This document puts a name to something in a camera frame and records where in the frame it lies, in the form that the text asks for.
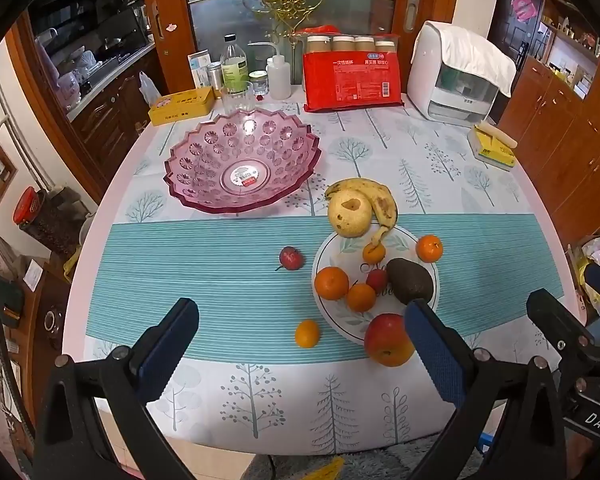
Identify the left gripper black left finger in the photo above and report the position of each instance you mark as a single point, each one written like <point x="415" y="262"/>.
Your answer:
<point x="71" y="442"/>

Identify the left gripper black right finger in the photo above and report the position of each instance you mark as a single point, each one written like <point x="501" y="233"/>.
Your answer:
<point x="530" y="440"/>

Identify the dark avocado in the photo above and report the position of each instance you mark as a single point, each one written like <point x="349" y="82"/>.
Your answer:
<point x="409" y="280"/>

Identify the red yellow apple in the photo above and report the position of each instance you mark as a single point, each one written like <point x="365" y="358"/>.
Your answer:
<point x="386" y="341"/>

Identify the small red fruit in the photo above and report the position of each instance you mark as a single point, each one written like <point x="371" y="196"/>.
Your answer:
<point x="290" y="259"/>
<point x="377" y="279"/>

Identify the spotted yellow banana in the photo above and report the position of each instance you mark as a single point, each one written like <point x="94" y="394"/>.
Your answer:
<point x="383" y="204"/>

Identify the yellow pear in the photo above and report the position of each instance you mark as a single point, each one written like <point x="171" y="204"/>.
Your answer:
<point x="350" y="213"/>

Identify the small orange kumquat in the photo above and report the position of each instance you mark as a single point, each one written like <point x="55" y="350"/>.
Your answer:
<point x="307" y="334"/>

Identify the small orange mandarin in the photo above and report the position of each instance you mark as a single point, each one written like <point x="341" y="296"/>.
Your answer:
<point x="374" y="254"/>

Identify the yellow tissue pack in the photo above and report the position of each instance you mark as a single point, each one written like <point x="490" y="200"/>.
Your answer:
<point x="492" y="146"/>

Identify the white round placemat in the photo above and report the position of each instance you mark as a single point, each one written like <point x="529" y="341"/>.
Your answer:
<point x="346" y="254"/>

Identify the red round tin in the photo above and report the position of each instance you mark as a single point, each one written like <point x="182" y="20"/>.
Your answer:
<point x="27" y="207"/>

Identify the white water dispenser appliance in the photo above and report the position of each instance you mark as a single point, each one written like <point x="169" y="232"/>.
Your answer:
<point x="442" y="94"/>

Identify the white cloth cover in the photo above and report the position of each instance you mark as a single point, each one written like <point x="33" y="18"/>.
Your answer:
<point x="464" y="50"/>

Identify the tree print tablecloth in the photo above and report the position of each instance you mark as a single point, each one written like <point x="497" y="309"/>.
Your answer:
<point x="244" y="384"/>

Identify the pink plastic fruit bowl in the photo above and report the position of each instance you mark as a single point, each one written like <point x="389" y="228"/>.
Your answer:
<point x="242" y="162"/>

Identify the red paper cup package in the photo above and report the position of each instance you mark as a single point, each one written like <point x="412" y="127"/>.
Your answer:
<point x="345" y="72"/>

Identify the yellow tin box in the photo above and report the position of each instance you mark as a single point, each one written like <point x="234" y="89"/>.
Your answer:
<point x="182" y="105"/>

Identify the clear glass tumbler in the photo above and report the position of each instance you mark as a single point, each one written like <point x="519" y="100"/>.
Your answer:
<point x="238" y="101"/>

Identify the white squeeze wash bottle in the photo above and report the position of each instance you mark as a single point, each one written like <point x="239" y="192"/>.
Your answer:
<point x="279" y="72"/>

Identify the silver metal can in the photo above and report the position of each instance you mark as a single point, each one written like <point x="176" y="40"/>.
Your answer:
<point x="215" y="77"/>

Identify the small glass jar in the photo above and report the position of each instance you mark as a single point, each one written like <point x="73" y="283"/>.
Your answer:
<point x="259" y="82"/>

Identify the white blue carton box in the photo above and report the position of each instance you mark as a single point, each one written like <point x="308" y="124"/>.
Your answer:
<point x="198" y="64"/>

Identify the clear bottle green label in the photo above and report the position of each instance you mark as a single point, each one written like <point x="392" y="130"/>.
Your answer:
<point x="234" y="65"/>

